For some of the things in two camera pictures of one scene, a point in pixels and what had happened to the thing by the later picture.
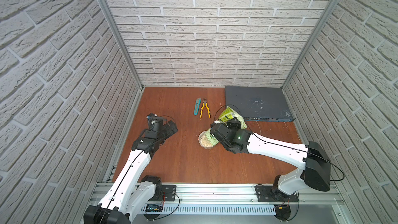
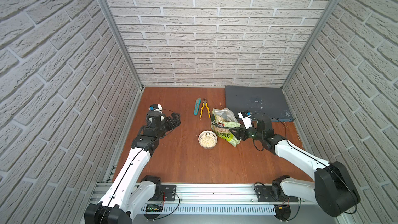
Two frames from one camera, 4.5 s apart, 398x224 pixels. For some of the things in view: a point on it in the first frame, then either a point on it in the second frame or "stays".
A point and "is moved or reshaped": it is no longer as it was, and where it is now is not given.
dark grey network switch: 261,103 stays
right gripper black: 233,126 -> 237,131
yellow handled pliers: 208,108 stays
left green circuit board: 154,208 stays
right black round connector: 283,212 stays
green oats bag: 229,113 is moved or reshaped
